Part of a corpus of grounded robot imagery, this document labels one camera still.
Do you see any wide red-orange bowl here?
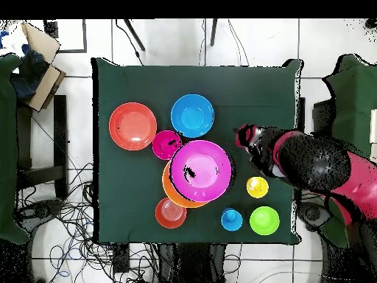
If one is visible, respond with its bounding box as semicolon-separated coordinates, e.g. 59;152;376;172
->
108;102;158;152

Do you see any small crimson bowl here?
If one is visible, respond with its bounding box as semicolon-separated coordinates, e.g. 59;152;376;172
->
152;130;183;161

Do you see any black cabinet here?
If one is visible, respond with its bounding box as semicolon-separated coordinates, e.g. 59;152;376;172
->
311;99;335;136

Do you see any small red-orange bowl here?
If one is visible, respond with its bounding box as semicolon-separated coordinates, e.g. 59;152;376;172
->
155;197;188;230

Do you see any yellow cup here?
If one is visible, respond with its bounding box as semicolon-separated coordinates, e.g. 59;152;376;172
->
246;176;269;199

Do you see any grey pedestal foot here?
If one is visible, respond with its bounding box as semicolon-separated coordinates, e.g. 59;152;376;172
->
296;201;332;232

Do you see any cardboard box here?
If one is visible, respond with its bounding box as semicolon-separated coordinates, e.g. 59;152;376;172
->
11;21;67;113

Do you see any blue bowl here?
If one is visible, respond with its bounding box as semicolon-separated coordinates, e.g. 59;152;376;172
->
170;94;215;139

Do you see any green bowl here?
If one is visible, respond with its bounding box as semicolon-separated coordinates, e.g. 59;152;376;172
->
249;206;281;236

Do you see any large magenta bowl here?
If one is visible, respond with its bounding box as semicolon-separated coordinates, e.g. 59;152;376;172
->
169;139;233;203

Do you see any dark blue cloth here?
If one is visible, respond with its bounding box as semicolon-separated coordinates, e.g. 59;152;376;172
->
10;43;49;101

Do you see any large orange bowl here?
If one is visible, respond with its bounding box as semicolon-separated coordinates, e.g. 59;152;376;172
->
161;160;209;209

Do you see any blue cup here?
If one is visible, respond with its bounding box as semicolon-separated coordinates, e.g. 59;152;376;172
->
221;207;244;233

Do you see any black tripod leg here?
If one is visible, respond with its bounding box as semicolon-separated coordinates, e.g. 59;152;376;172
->
209;18;219;47
123;18;147;52

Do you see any black stool frame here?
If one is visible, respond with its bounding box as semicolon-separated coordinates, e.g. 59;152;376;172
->
15;94;69;200

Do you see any dark green tablecloth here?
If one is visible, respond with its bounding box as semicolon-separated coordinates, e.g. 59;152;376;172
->
91;57;302;245

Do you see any dark green side cloth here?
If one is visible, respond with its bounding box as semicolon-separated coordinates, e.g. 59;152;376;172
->
320;53;377;249
0;53;30;245

